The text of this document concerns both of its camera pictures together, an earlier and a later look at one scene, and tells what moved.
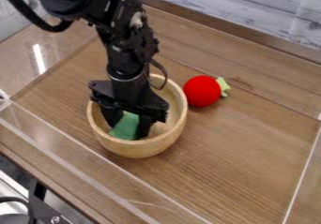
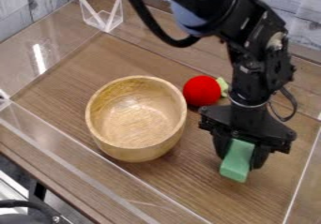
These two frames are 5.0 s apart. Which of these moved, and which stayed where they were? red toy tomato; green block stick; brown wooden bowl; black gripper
Moved: green block stick; black gripper
Stayed: brown wooden bowl; red toy tomato
